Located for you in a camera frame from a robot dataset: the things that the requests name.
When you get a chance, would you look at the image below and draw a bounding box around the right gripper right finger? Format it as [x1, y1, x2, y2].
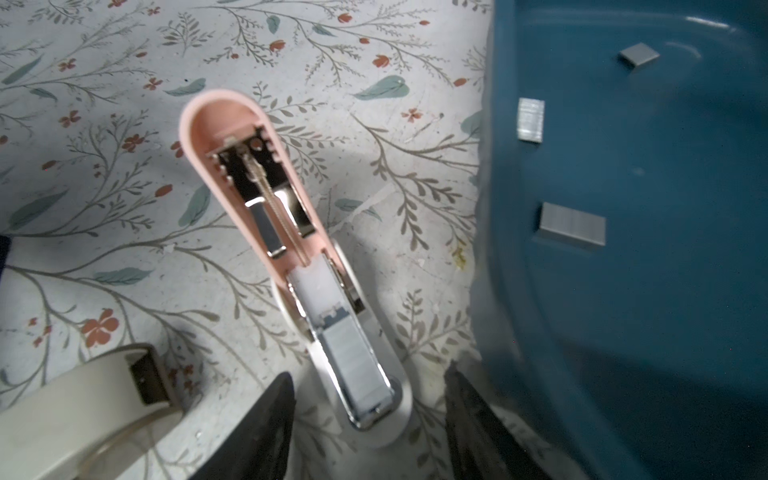
[444, 362, 548, 480]

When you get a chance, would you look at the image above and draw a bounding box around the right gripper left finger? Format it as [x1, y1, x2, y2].
[192, 372, 296, 480]

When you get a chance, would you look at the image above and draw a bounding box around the pink mini stapler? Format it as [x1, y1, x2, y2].
[179, 89, 413, 449]

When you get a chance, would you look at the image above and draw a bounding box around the beige mini stapler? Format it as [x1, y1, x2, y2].
[1, 343, 184, 479]

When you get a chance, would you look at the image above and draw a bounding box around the teal plastic tray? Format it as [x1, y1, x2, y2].
[471, 1, 767, 479]

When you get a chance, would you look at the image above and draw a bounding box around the staple strip three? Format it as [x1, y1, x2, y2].
[537, 202, 606, 248]

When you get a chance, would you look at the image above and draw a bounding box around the staple strip two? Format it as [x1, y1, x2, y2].
[517, 98, 545, 144]

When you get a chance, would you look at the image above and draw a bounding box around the staple strip one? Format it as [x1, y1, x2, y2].
[618, 43, 660, 69]

